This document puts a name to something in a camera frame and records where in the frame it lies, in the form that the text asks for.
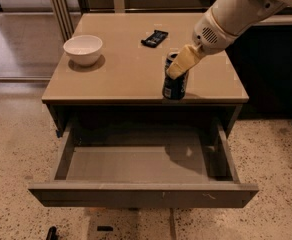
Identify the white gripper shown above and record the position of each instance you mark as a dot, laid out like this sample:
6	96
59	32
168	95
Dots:
206	37

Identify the blue pepsi can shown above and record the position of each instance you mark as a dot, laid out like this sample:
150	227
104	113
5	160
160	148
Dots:
174	89

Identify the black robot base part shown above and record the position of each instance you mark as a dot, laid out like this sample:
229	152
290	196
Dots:
52	233

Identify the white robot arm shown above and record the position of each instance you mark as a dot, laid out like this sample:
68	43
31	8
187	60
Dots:
249	12

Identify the tan cabinet counter unit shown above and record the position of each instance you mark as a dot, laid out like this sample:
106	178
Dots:
131	73

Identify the grey open top drawer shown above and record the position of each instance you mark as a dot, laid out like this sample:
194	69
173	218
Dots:
144	166

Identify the black snack bar wrapper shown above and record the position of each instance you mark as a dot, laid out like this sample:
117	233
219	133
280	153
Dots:
155	39

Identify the white ceramic bowl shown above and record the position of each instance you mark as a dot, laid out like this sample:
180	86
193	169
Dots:
84	50

